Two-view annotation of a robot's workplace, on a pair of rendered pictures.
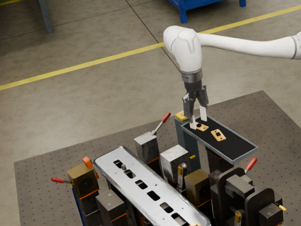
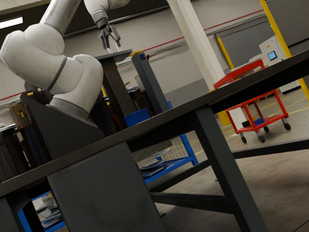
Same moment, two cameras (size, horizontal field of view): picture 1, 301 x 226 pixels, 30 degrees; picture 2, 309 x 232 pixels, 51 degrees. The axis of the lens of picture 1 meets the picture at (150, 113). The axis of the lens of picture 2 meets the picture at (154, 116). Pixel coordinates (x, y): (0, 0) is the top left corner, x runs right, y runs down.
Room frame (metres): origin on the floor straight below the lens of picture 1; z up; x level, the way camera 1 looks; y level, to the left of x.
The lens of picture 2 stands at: (1.74, -2.15, 0.64)
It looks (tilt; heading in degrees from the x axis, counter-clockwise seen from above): 3 degrees up; 78
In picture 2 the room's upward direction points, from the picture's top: 25 degrees counter-clockwise
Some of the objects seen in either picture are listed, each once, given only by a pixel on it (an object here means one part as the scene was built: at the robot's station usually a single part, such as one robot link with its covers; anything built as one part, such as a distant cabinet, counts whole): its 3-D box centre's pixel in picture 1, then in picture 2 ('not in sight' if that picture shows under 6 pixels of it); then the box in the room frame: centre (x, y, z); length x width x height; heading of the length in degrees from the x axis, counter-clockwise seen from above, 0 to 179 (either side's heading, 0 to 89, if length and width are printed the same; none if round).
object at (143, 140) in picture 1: (153, 167); (152, 96); (2.24, 0.03, 0.88); 0.12 x 0.07 x 0.36; 116
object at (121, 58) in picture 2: (217, 137); (102, 60); (1.98, -0.27, 1.16); 0.37 x 0.14 x 0.02; 26
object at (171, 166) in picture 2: not in sight; (144, 152); (2.33, 2.38, 0.47); 1.20 x 0.80 x 0.95; 101
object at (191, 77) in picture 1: (191, 73); (100, 17); (2.09, -0.20, 1.43); 0.09 x 0.09 x 0.06
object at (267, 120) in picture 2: not in sight; (250, 102); (3.79, 1.79, 0.49); 0.81 x 0.46 x 0.98; 84
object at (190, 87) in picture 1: (193, 88); (105, 28); (2.09, -0.20, 1.36); 0.08 x 0.07 x 0.09; 130
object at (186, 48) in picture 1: (187, 49); (94, 1); (2.10, -0.20, 1.54); 0.13 x 0.11 x 0.16; 12
